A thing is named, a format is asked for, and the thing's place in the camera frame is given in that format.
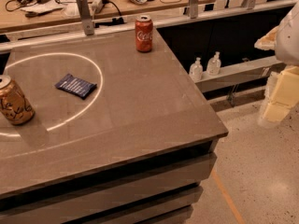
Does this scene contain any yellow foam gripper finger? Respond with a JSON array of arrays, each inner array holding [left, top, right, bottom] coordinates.
[[254, 26, 278, 50], [258, 66, 299, 128]]

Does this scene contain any black cable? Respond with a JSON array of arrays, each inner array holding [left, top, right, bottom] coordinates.
[[102, 0, 123, 17]]

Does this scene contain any clear sanitizer bottle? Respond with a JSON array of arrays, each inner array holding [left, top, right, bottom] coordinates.
[[189, 57, 203, 82], [206, 51, 221, 76]]

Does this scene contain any gold lacroix can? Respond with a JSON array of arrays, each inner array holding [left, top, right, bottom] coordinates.
[[0, 75, 35, 125]]

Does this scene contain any blue rxbar wrapper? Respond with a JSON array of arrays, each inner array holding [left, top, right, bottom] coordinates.
[[55, 74, 97, 100]]

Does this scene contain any grey metal post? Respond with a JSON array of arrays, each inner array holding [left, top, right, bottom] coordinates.
[[187, 0, 198, 19]]

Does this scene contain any left clear sanitizer bottle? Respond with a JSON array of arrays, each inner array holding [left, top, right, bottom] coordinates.
[[189, 57, 203, 82]]

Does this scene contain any right clear sanitizer bottle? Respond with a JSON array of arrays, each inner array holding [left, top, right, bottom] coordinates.
[[206, 51, 221, 76]]

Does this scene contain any red coca-cola can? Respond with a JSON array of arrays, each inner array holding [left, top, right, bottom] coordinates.
[[135, 15, 153, 52]]

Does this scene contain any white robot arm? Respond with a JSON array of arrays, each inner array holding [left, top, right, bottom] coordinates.
[[254, 2, 299, 128]]

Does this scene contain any grey metal post bracket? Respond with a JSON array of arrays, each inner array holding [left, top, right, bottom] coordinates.
[[76, 0, 94, 35]]

